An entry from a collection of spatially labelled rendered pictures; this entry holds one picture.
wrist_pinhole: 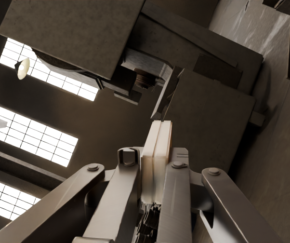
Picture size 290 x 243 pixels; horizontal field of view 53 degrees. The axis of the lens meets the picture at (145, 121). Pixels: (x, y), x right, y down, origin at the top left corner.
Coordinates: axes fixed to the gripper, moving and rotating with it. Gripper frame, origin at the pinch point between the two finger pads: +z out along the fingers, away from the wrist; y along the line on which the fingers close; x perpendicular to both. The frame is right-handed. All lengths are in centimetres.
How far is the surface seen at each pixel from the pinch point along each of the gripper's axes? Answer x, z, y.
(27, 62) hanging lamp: -64, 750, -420
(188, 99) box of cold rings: -42, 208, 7
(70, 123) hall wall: -282, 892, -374
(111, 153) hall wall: -384, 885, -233
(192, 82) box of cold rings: -30, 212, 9
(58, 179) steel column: -294, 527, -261
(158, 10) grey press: 29, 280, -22
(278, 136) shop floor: -60, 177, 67
